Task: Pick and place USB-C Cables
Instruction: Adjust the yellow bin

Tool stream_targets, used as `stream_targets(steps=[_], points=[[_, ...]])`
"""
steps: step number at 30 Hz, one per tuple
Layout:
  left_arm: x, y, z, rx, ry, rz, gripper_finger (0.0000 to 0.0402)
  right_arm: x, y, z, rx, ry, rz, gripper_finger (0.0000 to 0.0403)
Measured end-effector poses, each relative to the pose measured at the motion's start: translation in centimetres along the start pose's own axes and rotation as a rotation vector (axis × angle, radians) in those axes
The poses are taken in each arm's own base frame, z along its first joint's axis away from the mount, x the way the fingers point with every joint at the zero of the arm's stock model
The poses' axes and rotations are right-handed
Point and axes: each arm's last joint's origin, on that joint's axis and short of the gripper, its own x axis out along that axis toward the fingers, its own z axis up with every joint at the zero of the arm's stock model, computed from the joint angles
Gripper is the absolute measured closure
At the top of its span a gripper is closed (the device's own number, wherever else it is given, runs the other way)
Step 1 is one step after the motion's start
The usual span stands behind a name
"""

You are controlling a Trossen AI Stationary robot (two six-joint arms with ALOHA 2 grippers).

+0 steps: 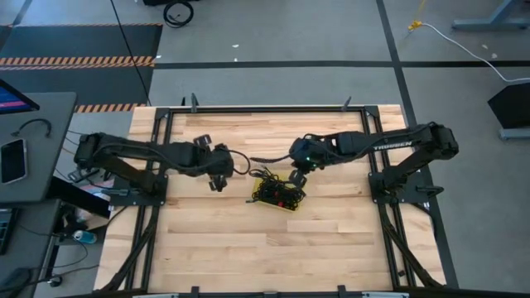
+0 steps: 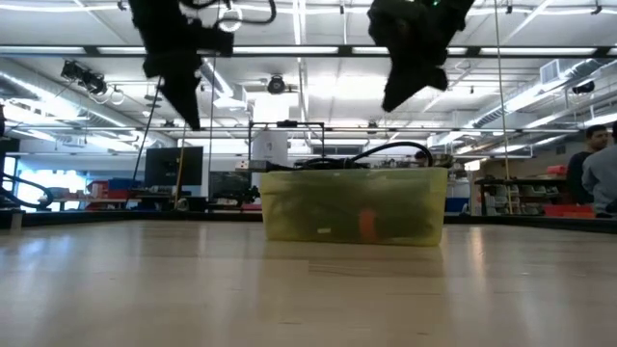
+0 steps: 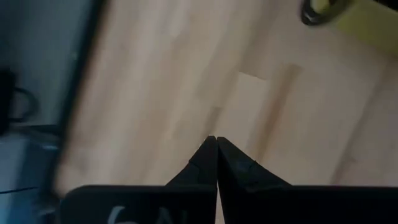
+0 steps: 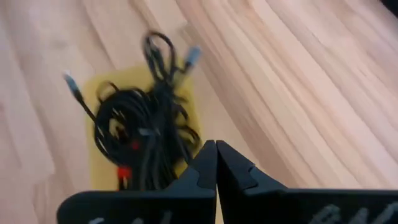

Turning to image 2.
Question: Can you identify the red storage bin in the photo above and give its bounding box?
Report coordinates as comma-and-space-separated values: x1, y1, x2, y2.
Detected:
86, 180, 129, 200

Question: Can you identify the black ceiling dome camera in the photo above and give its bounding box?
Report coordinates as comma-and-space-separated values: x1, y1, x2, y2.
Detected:
266, 73, 287, 95

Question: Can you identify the black looped cable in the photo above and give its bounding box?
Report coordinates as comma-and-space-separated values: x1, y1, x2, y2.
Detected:
0, 172, 55, 211

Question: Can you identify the black monitor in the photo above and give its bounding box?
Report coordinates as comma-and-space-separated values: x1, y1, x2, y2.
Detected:
144, 146, 205, 188

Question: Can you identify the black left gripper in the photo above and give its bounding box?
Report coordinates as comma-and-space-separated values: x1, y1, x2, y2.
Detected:
142, 20, 236, 131

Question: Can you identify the blue storage bin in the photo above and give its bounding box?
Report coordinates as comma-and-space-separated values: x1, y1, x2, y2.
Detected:
108, 176, 142, 190

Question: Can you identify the dark display screen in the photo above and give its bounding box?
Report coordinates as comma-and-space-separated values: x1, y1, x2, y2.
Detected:
207, 170, 252, 200

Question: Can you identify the yellow translucent plastic bin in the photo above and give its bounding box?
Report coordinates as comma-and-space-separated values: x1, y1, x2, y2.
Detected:
259, 166, 449, 248

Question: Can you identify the grey ceiling vent unit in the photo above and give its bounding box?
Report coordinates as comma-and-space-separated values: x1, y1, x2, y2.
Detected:
538, 57, 576, 86

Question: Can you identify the red storage bins row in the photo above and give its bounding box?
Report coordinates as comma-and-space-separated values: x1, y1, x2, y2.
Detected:
542, 203, 595, 219

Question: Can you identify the black storage shelf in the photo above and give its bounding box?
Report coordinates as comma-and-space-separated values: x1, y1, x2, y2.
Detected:
473, 176, 568, 217

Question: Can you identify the thin black hanging cable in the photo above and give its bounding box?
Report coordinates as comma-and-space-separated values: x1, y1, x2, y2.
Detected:
206, 53, 218, 209

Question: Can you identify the white air duct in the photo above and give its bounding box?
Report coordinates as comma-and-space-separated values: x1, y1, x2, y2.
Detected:
200, 55, 248, 111

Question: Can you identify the black left wrist camera cable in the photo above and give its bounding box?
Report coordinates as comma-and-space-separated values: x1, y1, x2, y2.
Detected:
180, 0, 279, 27

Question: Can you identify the white pillar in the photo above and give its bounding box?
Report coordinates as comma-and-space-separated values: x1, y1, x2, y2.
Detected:
250, 129, 289, 189

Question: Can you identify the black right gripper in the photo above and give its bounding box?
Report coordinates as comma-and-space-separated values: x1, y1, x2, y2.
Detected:
367, 0, 455, 114

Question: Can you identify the black ceiling spotlight cluster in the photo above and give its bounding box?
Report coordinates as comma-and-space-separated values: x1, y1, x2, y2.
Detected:
60, 59, 109, 95

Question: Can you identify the person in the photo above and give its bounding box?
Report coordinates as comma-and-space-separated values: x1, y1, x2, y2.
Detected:
565, 123, 610, 206
580, 120, 617, 217

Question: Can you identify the white hanging ring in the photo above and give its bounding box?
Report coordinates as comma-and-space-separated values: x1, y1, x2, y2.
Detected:
218, 3, 244, 35

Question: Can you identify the black cable with grey connectors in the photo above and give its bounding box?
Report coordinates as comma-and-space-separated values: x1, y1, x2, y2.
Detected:
235, 140, 436, 174

